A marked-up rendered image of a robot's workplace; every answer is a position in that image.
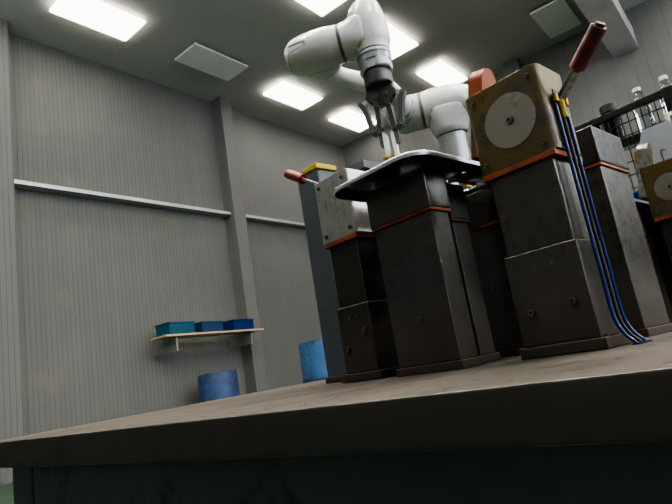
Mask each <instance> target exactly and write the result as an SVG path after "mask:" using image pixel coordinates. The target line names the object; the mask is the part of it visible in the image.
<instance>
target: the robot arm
mask: <svg viewBox="0 0 672 504"><path fill-rule="evenodd" d="M284 54H285V60H286V64H287V67H288V70H289V71H291V72H292V73H293V74H295V75H299V76H307V75H309V76H311V77H315V78H317V79H322V80H325V79H326V80H328V81H329V82H331V83H333V84H336V85H339V86H342V87H346V88H350V89H353V90H357V91H361V92H365V93H366V97H365V100H364V101H363V102H362V103H359V104H358V107H359V108H360V109H361V110H362V111H363V114H364V117H365V119H366V122H367V125H368V127H369V130H370V132H371V134H372V135H373V136H374V137H379V142H380V146H381V147H382V148H383V149H385V155H386V156H388V155H391V151H390V146H389V140H388V136H387V135H386V134H385V132H384V124H383V115H382V113H383V111H382V108H383V110H384V116H385V119H386V121H387V123H388V124H389V126H390V127H391V128H392V129H393V130H390V134H391V139H392V144H393V148H394V153H396V154H398V155H399V154H400V151H399V146H398V144H400V143H401V137H400V134H410V133H412V132H414V131H419V130H423V129H427V128H430V129H431V131H432V133H433V135H434V136H435V137H436V138H437V139H438V142H439V147H440V152H441V153H445V154H449V155H453V156H458V157H462V158H466V159H470V160H472V157H471V153H470V148H469V143H468V138H467V134H466V132H467V131H468V128H469V121H470V119H469V115H468V110H467V106H466V100H467V99H468V85H467V84H459V83H457V84H447V85H442V86H438V87H434V88H430V89H427V90H425V91H422V92H419V93H415V94H411V95H407V93H406V91H405V90H404V89H403V88H400V87H399V86H398V85H397V84H396V83H395V82H393V77H392V72H393V65H392V58H391V52H390V34H389V28H388V25H387V21H386V19H385V16H384V14H383V11H382V9H381V7H380V5H379V4H378V2H377V1H375V0H356V1H355V2H354V3H353V4H352V5H351V7H350V9H349V12H348V14H347V18H346V19H345V20H344V21H342V22H340V23H338V24H335V25H331V26H324V27H320V28H317V29H314V30H311V31H308V32H306V33H303V34H301V35H299V36H297V37H295V38H294V39H292V40H291V41H290V42H289V43H288V44H287V46H286V48H285V51H284ZM350 61H357V62H358V66H359V71H355V70H351V69H347V68H344V67H342V64H343V63H346V62H350ZM368 104H371V105H372V106H373V107H374V109H375V115H376V124H377V130H376V128H375V125H374V123H373V120H372V117H371V115H370V112H369V111H368V109H369V106H368Z"/></svg>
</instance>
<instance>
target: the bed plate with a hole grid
mask: <svg viewBox="0 0 672 504"><path fill-rule="evenodd" d="M645 338H646V339H647V340H651V339H652V341H651V342H647V343H643V344H638V345H633V343H631V344H627V345H623V346H619V347H615V348H610V349H605V350H597V351H590V352H582V353H574V354H567V355H559V356H551V357H544V358H536V359H529V360H522V359H521V356H520V355H519V356H512V357H505V358H501V359H500V360H496V361H491V362H486V363H484V365H480V366H475V367H470V368H465V369H459V370H451V371H443V372H436V373H428V374H420V375H413V376H405V377H397V376H392V377H387V378H382V379H375V380H367V381H359V382H352V383H341V382H335V383H328V384H326V380H325V379H324V380H319V381H313V382H308V383H303V384H297V385H292V386H287V387H281V388H276V389H271V390H265V391H260V392H255V393H249V394H244V395H238V396H233V397H228V398H222V399H217V400H212V401H206V402H201V403H196V404H190V405H185V406H180V407H174V408H169V409H164V410H158V411H153V412H148V413H142V414H137V415H131V416H126V417H121V418H115V419H110V420H105V421H99V422H94V423H89V424H83V425H78V426H73V427H67V428H62V429H57V430H51V431H46V432H41V433H35V434H30V435H24V436H19V437H14V438H8V439H3V440H0V468H18V467H44V466H70V465H95V464H121V463H147V462H173V461H198V460H224V459H250V458H275V457H301V456H327V455H352V454H378V453H404V452H430V451H455V450H481V449H507V448H532V447H558V446H584V445H609V444H635V443H661V442H672V331H671V332H666V333H662V334H658V335H654V336H649V337H645Z"/></svg>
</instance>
